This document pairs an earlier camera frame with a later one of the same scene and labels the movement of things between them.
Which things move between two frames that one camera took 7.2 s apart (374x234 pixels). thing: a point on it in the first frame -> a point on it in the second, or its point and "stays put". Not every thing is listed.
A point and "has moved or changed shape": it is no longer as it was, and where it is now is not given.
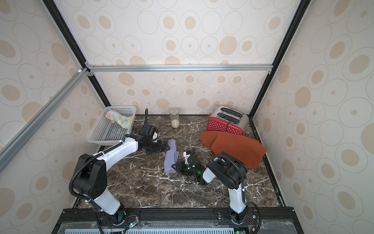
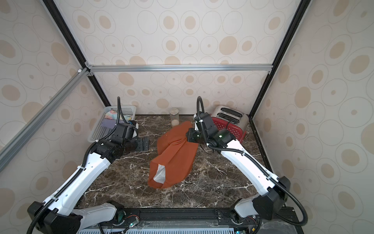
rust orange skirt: (242, 147) has moved or changed shape
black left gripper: (160, 148) -> (142, 145)
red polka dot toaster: (223, 119) stays put
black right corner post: (302, 10) stays put
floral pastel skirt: (115, 116) stays put
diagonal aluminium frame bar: (81, 74) stays put
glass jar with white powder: (174, 118) stays put
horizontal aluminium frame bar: (178, 68) stays put
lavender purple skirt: (171, 157) -> (110, 123)
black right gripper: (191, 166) -> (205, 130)
